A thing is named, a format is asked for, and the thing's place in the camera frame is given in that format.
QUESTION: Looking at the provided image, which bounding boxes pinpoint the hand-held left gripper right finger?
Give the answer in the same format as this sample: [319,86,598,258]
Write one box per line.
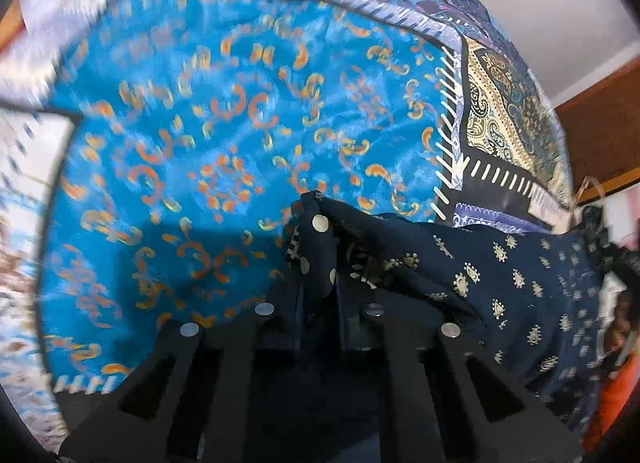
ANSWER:
[337,300,571,463]

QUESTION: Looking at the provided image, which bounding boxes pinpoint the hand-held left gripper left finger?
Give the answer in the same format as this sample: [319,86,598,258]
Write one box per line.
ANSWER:
[59,299,307,463]

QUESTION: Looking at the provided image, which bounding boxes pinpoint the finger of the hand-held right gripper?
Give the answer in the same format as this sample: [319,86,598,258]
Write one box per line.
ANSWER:
[580,205,640,294]

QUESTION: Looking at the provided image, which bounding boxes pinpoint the navy patterned dress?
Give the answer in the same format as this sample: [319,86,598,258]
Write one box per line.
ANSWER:
[282,190,608,436]

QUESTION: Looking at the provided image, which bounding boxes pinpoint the person's right hand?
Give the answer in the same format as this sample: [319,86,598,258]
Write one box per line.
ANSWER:
[602,288,635,361]

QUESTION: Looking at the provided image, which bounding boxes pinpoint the wooden wardrobe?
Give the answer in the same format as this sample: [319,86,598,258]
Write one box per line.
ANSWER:
[555,55,640,204]

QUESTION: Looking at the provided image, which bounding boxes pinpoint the orange cloth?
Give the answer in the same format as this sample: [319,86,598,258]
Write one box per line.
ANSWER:
[582,363,636,451]

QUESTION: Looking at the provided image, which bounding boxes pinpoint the blue patchwork bedspread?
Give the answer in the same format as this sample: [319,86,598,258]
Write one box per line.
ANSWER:
[0,0,576,444]

